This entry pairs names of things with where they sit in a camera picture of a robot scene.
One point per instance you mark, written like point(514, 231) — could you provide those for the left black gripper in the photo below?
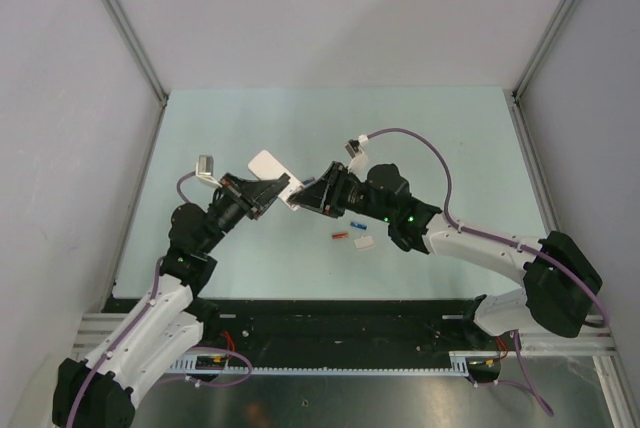
point(268, 189)

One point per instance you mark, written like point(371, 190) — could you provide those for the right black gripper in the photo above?
point(313, 196)

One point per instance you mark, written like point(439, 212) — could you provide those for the red white remote control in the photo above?
point(265, 166)

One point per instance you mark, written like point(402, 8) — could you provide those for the blue battery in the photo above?
point(357, 225)

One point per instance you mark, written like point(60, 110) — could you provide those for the white battery cover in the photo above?
point(364, 243)

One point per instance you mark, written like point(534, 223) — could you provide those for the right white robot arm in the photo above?
point(556, 283)

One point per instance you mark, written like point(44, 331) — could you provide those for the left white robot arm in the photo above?
point(106, 387)

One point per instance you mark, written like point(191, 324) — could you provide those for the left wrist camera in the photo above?
point(204, 171)

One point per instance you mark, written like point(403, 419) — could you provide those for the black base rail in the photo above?
point(346, 334)

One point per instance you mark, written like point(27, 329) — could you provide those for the slotted cable duct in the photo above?
point(200, 364)

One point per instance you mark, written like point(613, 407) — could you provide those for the left aluminium frame post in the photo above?
point(133, 44)

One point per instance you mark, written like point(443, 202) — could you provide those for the aluminium frame post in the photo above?
point(133, 44)
point(559, 18)

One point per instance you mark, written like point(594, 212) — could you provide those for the right aluminium frame post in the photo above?
point(559, 18)

